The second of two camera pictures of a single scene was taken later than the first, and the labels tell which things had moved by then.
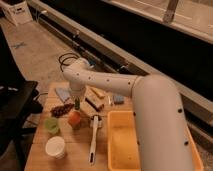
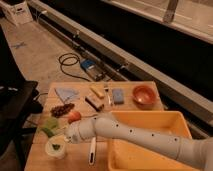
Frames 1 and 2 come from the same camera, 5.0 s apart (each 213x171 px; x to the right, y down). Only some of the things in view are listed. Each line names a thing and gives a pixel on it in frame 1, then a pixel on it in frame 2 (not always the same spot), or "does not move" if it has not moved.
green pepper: (77, 103) -> (56, 146)
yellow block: (98, 92) does not move
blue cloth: (64, 93) does not move
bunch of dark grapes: (58, 111) does not move
